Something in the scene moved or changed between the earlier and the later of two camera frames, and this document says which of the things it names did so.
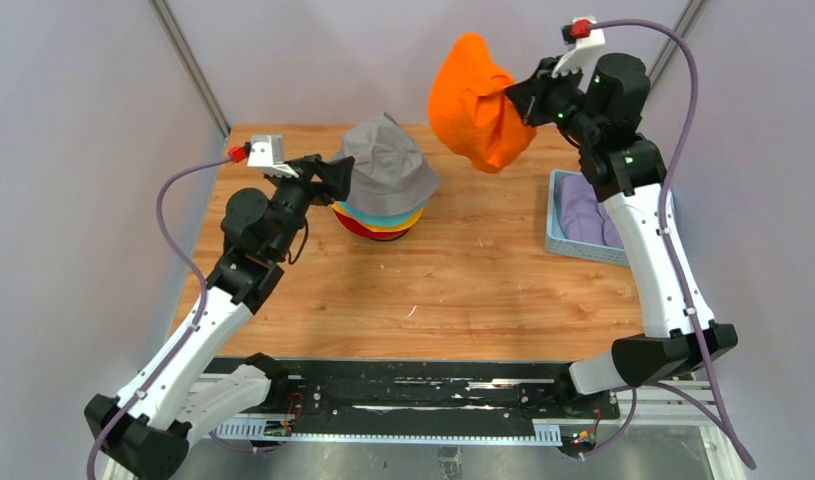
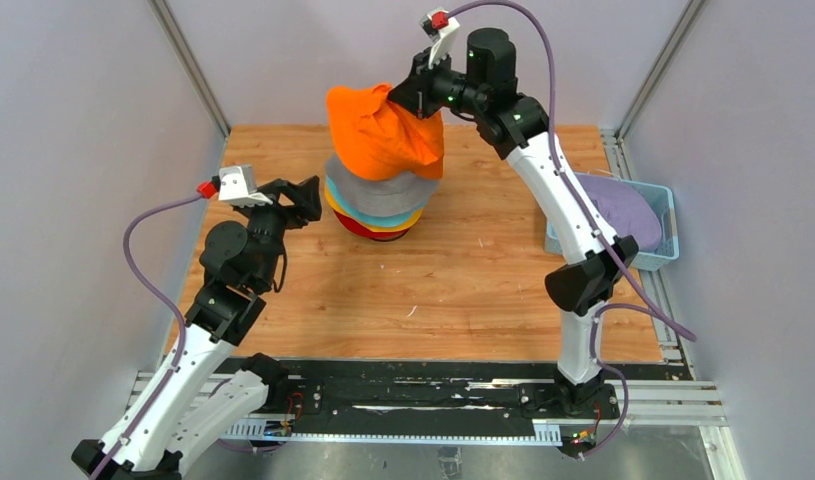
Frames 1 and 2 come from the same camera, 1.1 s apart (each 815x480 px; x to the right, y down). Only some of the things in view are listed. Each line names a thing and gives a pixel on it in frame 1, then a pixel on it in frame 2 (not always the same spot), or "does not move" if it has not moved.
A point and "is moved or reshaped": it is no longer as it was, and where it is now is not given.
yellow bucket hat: [374, 228] does not move
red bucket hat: [358, 228] does not move
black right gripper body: [552, 99] to [436, 88]
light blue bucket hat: [389, 220] does not move
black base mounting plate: [411, 396] does not move
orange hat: [470, 107] is moved or reshaped
